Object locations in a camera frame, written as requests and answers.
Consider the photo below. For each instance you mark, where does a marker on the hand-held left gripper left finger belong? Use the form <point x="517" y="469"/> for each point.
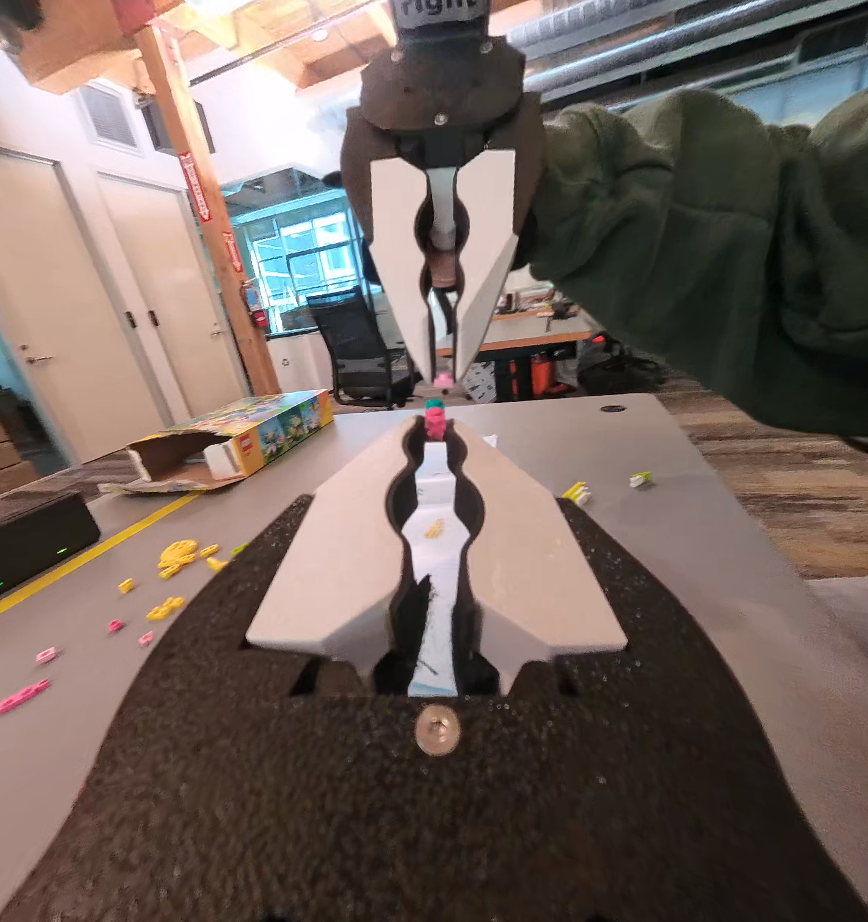
<point x="318" y="576"/>

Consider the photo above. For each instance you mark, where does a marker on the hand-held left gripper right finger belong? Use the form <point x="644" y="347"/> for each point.
<point x="542" y="576"/>

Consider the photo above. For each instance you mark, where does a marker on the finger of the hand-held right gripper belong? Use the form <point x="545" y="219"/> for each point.
<point x="491" y="230"/>
<point x="398" y="245"/>

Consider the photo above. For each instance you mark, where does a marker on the pink and teal lego assembly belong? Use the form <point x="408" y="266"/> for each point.
<point x="434" y="423"/>

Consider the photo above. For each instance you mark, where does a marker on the person's right forearm green sleeve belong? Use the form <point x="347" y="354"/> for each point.
<point x="729" y="274"/>

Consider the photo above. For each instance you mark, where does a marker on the yellow and white lego piece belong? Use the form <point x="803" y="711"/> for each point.
<point x="578" y="493"/>

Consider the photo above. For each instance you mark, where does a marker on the lime and white lego piece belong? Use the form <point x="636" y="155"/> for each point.
<point x="640" y="479"/>

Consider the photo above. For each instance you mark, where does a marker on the yellow flower lego piece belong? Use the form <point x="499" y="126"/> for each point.
<point x="178" y="554"/>

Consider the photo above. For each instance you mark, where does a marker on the wide yellow lego piece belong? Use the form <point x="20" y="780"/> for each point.
<point x="166" y="609"/>

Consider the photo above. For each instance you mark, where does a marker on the colourful lego box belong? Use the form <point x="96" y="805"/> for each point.
<point x="275" y="425"/>

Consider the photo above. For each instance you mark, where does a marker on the scattered small Lego pieces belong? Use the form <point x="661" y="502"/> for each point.
<point x="102" y="547"/>

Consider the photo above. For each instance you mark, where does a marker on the long pink lego piece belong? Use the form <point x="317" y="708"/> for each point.
<point x="23" y="696"/>

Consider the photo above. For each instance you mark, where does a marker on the open instruction booklet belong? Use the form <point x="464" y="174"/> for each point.
<point x="439" y="569"/>

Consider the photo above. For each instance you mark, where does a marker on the black mesh office chair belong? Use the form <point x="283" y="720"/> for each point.
<point x="358" y="346"/>

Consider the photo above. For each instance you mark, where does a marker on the wooden table with black legs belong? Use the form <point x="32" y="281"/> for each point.
<point x="534" y="330"/>

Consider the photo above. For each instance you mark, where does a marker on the white patterned box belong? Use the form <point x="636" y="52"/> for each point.
<point x="480" y="383"/>

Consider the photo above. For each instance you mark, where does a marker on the red fire extinguisher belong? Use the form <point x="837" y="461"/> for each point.
<point x="256" y="304"/>

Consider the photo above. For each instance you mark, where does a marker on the white recycling bin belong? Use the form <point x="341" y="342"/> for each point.
<point x="289" y="364"/>

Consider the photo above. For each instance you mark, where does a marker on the white door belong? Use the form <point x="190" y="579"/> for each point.
<point x="167" y="288"/>
<point x="52" y="288"/>

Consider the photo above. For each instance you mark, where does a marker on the black box with green light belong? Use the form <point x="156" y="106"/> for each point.
<point x="23" y="540"/>

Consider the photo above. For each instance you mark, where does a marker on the person's grey trousers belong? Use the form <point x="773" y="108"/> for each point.
<point x="859" y="663"/>

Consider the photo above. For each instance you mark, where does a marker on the stack of cardboard boxes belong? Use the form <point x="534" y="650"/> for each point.
<point x="1" y="461"/>

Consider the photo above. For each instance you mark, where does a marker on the short red post sign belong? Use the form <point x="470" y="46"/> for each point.
<point x="233" y="252"/>

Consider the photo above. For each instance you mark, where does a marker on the wooden post with red signs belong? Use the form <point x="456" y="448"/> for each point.
<point x="217" y="238"/>

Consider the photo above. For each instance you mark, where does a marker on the silver ceiling duct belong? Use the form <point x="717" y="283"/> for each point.
<point x="621" y="32"/>

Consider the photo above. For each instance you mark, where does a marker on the long red post sign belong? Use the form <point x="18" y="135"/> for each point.
<point x="192" y="186"/>

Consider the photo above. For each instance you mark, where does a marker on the black wall speaker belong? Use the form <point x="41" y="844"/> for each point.
<point x="203" y="129"/>

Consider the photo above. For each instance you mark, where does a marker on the white wall air vent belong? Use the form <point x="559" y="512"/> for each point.
<point x="109" y="117"/>

